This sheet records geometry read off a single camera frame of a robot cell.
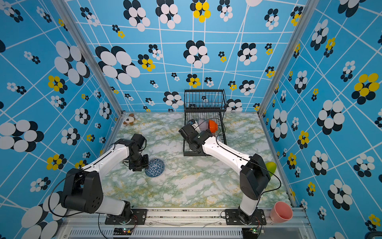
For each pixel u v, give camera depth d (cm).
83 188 43
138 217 73
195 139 59
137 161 72
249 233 69
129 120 112
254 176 44
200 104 122
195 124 75
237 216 65
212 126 100
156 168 89
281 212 67
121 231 72
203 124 100
